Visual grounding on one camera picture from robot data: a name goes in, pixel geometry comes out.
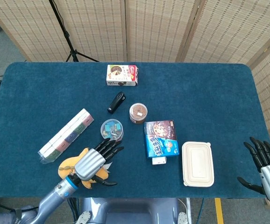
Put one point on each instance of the clear tub of binder clips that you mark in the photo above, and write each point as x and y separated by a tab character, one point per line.
111	129

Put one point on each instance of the white perforated foot pad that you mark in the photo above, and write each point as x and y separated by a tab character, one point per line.
83	217
182	218

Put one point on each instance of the small white box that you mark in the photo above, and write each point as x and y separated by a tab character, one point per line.
159	160

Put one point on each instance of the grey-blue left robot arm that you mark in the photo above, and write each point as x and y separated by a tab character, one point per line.
53	197

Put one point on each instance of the white cake snack box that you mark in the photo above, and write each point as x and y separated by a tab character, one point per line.
122	75

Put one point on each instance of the yellow plush duck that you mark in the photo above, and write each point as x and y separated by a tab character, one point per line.
70	162

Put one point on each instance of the dark blue table cloth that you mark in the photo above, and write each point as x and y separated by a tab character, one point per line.
195	105

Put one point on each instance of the blue chocolate cookie box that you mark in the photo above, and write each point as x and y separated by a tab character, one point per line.
161	138

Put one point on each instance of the beige lidded lunch container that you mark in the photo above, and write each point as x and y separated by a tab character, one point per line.
197	163

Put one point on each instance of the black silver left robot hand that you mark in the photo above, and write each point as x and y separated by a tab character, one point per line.
90	164

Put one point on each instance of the black tripod stand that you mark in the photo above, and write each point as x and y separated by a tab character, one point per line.
66	35

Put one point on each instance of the brown chocolate spread jar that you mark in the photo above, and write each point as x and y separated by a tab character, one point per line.
138	113

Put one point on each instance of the black stapler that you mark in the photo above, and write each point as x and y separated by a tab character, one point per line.
116	102

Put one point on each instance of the bamboo folding screen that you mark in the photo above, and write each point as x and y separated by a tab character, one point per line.
160	28

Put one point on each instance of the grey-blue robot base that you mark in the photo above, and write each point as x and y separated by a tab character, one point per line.
130	211

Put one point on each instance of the wrapped pack of tissue packets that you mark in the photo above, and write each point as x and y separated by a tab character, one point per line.
66	136

